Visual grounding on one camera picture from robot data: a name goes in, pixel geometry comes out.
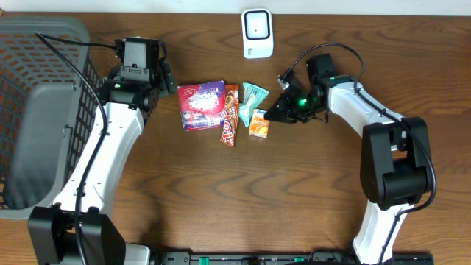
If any orange snack bar wrapper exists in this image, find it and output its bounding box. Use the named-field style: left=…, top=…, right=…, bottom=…
left=220, top=85, right=239, bottom=147

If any small orange box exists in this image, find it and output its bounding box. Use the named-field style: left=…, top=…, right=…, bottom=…
left=249, top=109, right=270, bottom=138

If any teal snack wrapper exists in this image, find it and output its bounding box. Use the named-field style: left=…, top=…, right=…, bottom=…
left=238, top=82, right=269, bottom=127

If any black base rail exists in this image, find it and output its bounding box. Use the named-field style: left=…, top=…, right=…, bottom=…
left=124, top=251, right=436, bottom=265

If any red purple snack pack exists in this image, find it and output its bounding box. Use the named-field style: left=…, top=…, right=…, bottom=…
left=177, top=80, right=226, bottom=131

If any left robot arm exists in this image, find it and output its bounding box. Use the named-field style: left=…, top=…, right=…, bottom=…
left=28, top=37, right=177, bottom=264

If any grey plastic mesh basket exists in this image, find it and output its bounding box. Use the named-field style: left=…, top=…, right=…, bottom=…
left=1, top=17, right=102, bottom=219

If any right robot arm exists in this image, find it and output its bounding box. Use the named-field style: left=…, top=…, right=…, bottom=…
left=264, top=54, right=436, bottom=264

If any white barcode scanner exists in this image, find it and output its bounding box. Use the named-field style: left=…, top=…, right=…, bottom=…
left=241, top=8, right=275, bottom=59

